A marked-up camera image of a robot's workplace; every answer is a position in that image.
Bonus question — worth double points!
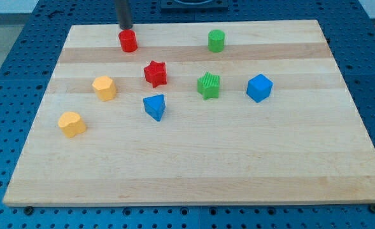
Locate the green star block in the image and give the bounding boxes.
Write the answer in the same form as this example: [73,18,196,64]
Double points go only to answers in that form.
[197,72,220,100]

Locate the red star block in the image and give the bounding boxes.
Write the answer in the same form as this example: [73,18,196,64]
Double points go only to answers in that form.
[144,60,167,88]

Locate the blue triangle block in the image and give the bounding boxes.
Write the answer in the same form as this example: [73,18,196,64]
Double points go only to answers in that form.
[143,94,166,121]

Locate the light wooden board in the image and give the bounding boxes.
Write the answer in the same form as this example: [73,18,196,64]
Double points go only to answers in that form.
[3,20,375,207]

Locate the blue cube block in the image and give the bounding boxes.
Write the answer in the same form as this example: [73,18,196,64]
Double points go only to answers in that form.
[246,74,273,102]

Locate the green cylinder block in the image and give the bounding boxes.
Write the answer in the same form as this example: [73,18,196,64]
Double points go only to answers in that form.
[208,29,225,53]

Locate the yellow hexagon block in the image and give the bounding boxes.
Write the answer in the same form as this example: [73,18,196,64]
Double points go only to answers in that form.
[92,76,117,101]

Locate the red cylinder block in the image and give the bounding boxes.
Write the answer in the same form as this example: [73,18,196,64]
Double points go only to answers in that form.
[118,29,138,52]

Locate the yellow heart block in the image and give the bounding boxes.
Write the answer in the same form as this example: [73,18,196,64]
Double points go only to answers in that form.
[57,111,87,138]

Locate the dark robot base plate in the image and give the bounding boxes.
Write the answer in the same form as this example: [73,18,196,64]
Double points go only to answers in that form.
[159,0,229,11]

